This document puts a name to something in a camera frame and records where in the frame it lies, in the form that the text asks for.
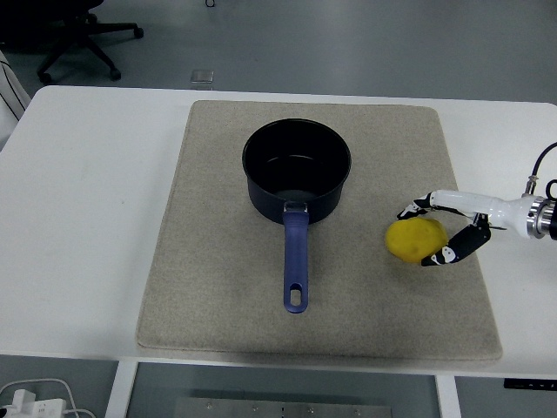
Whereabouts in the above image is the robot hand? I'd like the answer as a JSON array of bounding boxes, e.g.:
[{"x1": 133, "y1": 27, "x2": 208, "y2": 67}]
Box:
[{"x1": 395, "y1": 189, "x2": 530, "y2": 267}]

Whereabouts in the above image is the yellow potato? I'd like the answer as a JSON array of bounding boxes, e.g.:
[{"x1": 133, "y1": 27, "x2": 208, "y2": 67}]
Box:
[{"x1": 385, "y1": 218, "x2": 449, "y2": 265}]

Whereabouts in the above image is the black table control panel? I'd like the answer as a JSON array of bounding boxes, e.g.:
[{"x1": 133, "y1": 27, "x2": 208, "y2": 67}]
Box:
[{"x1": 503, "y1": 379, "x2": 557, "y2": 390}]

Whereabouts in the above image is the white table leg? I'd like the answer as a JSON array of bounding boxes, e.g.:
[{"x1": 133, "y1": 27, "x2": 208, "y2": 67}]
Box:
[
  {"x1": 434, "y1": 374, "x2": 462, "y2": 418},
  {"x1": 104, "y1": 360, "x2": 139, "y2": 418}
]

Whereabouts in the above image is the beige fabric mat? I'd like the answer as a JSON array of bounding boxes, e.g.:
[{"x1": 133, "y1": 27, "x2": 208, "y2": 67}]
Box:
[{"x1": 136, "y1": 99, "x2": 505, "y2": 361}]

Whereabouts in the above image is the grey metal plate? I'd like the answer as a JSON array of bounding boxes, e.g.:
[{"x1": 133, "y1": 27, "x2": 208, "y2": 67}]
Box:
[{"x1": 173, "y1": 396, "x2": 393, "y2": 418}]

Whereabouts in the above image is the black office chair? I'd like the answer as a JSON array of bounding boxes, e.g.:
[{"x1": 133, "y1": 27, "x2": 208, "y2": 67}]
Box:
[{"x1": 0, "y1": 0, "x2": 144, "y2": 85}]

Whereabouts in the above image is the white power strip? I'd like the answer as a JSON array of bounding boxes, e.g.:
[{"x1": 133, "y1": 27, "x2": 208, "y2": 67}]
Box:
[{"x1": 0, "y1": 388, "x2": 66, "y2": 418}]

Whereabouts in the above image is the blue pot with handle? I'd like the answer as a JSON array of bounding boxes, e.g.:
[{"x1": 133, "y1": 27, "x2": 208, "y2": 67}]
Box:
[{"x1": 241, "y1": 118, "x2": 352, "y2": 314}]

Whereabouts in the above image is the white power cable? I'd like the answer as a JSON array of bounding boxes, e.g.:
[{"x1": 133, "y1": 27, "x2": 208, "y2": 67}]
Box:
[{"x1": 0, "y1": 377, "x2": 95, "y2": 418}]

